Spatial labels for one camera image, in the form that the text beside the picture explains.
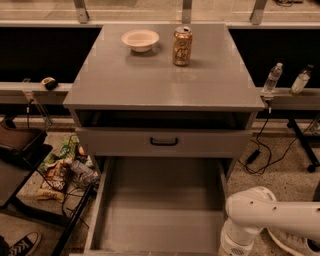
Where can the white paper bowl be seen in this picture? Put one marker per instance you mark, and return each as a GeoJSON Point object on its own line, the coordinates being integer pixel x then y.
{"type": "Point", "coordinates": [140, 40]}

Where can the grey drawer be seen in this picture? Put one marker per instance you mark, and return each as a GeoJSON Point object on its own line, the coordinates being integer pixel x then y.
{"type": "Point", "coordinates": [163, 142]}
{"type": "Point", "coordinates": [152, 206]}

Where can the clear water bottle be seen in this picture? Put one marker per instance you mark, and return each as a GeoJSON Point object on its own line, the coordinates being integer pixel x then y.
{"type": "Point", "coordinates": [273, 78]}

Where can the grey top drawer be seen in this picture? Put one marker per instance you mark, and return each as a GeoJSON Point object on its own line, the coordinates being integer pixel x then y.
{"type": "Point", "coordinates": [163, 142]}

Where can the green snack bag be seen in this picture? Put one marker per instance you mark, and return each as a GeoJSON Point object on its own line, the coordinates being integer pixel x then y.
{"type": "Point", "coordinates": [66, 153]}

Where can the black stand leg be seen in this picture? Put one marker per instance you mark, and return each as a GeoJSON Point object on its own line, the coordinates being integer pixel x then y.
{"type": "Point", "coordinates": [314, 162]}

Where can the black yellow tape measure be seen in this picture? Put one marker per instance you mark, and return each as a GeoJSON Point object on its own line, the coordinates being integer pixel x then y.
{"type": "Point", "coordinates": [49, 83]}

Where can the brown chip bag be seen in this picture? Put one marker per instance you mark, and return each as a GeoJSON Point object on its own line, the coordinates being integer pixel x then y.
{"type": "Point", "coordinates": [55, 182]}

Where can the gold soda can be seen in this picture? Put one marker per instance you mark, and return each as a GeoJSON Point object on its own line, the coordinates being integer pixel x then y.
{"type": "Point", "coordinates": [182, 44]}

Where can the crushed plastic bottle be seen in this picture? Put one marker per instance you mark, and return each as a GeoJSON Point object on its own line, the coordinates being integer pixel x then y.
{"type": "Point", "coordinates": [84, 175]}

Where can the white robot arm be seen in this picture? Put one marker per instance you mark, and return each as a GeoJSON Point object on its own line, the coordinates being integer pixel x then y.
{"type": "Point", "coordinates": [251, 211]}

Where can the black white sneaker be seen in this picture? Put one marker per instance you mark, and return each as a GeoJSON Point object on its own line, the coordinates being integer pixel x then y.
{"type": "Point", "coordinates": [26, 245]}

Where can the grey drawer cabinet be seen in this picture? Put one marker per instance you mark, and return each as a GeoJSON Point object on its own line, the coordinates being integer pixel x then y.
{"type": "Point", "coordinates": [118, 88]}

